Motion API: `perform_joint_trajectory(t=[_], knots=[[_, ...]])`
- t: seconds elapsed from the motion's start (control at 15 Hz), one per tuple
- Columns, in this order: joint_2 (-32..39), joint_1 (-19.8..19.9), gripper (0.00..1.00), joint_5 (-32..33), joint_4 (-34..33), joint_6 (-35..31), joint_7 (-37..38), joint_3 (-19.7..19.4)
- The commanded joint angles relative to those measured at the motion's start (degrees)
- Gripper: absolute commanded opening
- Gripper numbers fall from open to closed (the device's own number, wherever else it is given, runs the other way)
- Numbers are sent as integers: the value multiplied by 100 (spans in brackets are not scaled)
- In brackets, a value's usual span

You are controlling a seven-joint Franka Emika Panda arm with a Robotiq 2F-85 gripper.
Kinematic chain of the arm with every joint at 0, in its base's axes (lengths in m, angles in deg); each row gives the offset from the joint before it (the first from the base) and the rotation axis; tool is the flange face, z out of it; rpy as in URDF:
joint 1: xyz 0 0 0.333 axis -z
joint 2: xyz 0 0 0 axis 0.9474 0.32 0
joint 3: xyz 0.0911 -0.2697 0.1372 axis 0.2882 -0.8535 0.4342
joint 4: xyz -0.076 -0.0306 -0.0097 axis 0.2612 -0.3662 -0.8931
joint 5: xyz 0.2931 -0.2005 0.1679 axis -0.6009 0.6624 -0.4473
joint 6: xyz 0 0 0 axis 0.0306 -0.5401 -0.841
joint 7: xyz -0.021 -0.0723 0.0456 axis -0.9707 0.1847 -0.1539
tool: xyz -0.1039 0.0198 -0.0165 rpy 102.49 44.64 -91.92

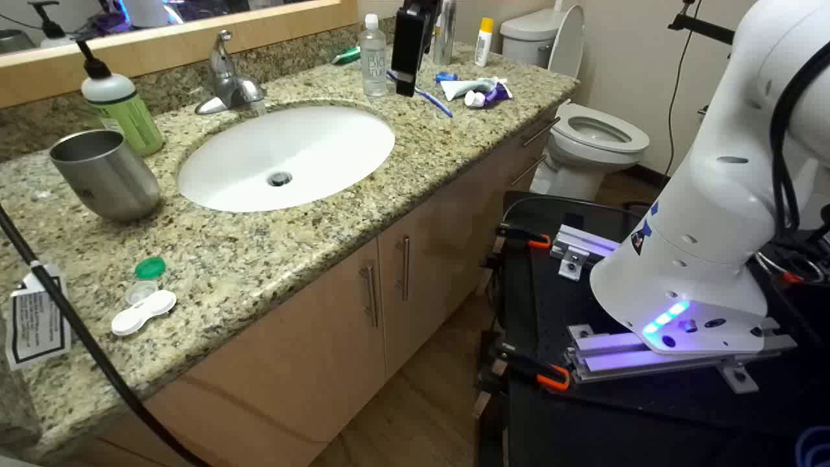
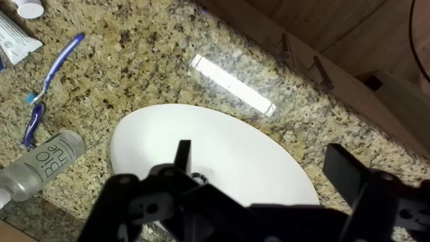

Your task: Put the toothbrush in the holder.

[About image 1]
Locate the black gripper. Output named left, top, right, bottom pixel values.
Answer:
left=389, top=0, right=443, bottom=99

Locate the blue and white toothbrush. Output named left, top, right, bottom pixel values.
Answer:
left=415, top=86, right=456, bottom=119

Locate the white toothpaste tube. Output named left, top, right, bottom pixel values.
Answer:
left=439, top=75, right=514, bottom=101

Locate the white tube bottom left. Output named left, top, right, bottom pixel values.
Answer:
left=472, top=17, right=498, bottom=71

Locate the purple toothpaste tube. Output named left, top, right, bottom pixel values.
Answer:
left=462, top=82, right=515, bottom=112

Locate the white oval sink basin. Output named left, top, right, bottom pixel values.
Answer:
left=175, top=104, right=397, bottom=217

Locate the chrome faucet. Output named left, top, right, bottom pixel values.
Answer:
left=191, top=26, right=270, bottom=117

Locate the white toilet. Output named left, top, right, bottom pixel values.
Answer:
left=498, top=3, right=653, bottom=204

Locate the orange and black clamp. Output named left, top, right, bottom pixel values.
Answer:
left=494, top=222, right=555, bottom=256
left=498, top=340, right=575, bottom=398

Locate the wood framed mirror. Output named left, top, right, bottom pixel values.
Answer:
left=0, top=0, right=360, bottom=112

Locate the green soap dispenser bottle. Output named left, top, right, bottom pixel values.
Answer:
left=72, top=38, right=169, bottom=162

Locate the wooden vanity cabinet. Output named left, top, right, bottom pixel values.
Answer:
left=50, top=99, right=564, bottom=467

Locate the stainless steel cup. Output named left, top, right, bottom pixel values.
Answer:
left=46, top=128, right=165, bottom=226

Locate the small green capped bottle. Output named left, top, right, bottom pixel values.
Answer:
left=127, top=256, right=169, bottom=306

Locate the white contact lens case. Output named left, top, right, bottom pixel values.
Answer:
left=108, top=288, right=178, bottom=340

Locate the black robot cart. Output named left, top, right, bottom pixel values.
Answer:
left=476, top=189, right=830, bottom=467

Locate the white paper tag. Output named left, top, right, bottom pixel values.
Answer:
left=4, top=265, right=72, bottom=374

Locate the metal cabinet handle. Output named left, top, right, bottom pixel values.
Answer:
left=393, top=233, right=415, bottom=304
left=360, top=261, right=383, bottom=331

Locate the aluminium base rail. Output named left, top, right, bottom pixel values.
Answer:
left=564, top=318, right=799, bottom=398
left=553, top=223, right=623, bottom=281

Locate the thin black wall cable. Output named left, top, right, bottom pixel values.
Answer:
left=662, top=0, right=697, bottom=176

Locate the black wall bracket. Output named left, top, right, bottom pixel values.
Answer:
left=667, top=10, right=736, bottom=48

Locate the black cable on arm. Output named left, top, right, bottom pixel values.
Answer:
left=768, top=38, right=830, bottom=240

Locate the thick black cable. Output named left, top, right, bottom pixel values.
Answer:
left=0, top=205, right=209, bottom=467

